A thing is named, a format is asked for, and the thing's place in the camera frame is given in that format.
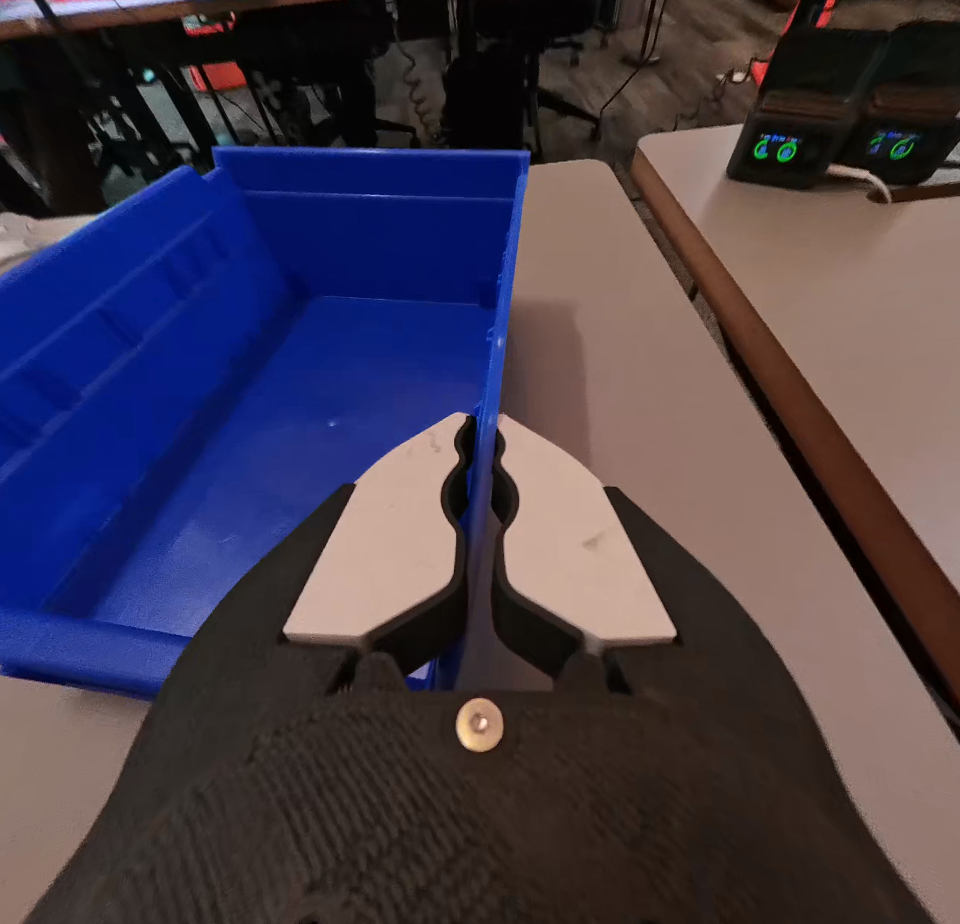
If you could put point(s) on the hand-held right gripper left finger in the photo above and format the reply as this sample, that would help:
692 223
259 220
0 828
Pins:
375 556

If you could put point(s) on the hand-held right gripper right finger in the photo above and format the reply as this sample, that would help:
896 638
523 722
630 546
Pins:
577 556

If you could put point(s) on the blue plastic storage bin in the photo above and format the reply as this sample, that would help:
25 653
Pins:
262 414

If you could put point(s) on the grey desk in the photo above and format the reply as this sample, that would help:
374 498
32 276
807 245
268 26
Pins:
622 429

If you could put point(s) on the black office chair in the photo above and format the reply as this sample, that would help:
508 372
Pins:
559 76

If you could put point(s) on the black device with green display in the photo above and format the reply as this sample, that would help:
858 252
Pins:
911 113
795 113

